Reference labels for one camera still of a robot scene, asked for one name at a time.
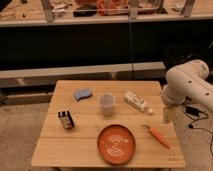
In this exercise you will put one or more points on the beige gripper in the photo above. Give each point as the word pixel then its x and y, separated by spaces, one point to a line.
pixel 168 115

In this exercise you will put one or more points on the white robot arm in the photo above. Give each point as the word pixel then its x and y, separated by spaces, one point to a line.
pixel 187 80

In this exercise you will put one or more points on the black upright eraser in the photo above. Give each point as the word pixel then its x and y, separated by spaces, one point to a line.
pixel 66 119

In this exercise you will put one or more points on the orange carrot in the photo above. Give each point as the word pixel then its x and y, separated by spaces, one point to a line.
pixel 158 136

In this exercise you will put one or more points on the white plastic bottle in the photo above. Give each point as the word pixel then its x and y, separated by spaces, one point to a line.
pixel 137 102

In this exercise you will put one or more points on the wooden bench shelf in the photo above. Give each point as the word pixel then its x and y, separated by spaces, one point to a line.
pixel 49 76

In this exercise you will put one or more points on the orange plate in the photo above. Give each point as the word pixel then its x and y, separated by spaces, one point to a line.
pixel 116 144

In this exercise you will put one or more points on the translucent plastic cup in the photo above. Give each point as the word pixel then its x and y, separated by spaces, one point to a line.
pixel 106 103

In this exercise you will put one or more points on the blue sponge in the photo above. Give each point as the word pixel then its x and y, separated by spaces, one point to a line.
pixel 82 94

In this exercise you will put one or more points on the orange object on shelf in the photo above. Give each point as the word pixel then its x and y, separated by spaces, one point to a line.
pixel 112 7

